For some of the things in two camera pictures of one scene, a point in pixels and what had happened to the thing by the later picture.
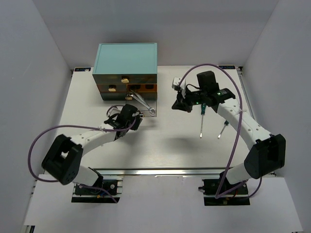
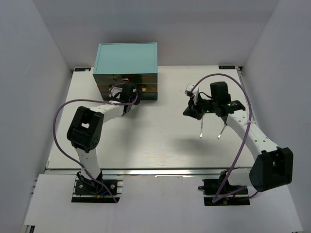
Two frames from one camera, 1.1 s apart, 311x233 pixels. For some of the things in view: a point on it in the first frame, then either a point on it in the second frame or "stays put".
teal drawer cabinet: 121,68 stays put
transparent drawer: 126,78 stays put
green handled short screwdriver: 226,123 stays put
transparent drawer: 124,96 stays put
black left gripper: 136,123 → 137,101
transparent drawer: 149,98 → 148,87
